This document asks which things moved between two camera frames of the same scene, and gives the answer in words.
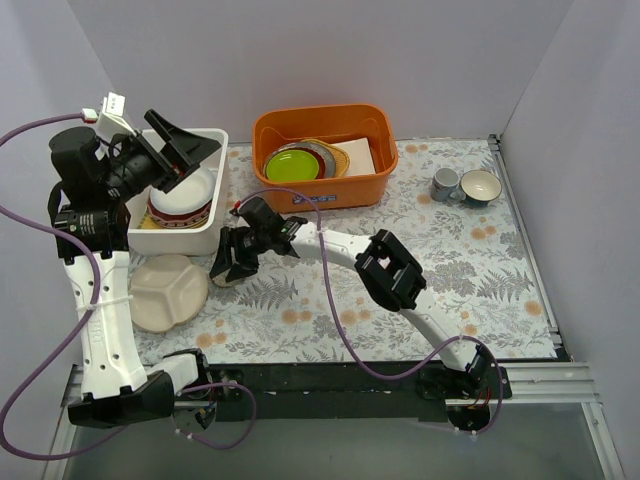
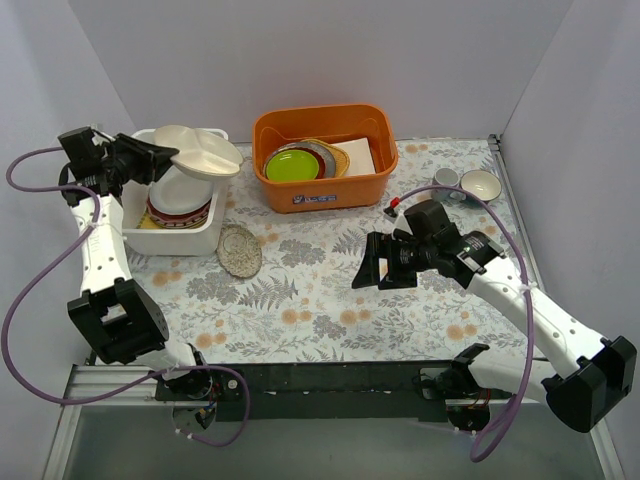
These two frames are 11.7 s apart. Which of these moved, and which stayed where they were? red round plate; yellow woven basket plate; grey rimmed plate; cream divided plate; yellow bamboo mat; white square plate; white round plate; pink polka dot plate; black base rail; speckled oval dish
Moved: cream divided plate; speckled oval dish
Stayed: yellow woven basket plate; white square plate; yellow bamboo mat; white round plate; grey rimmed plate; red round plate; pink polka dot plate; black base rail
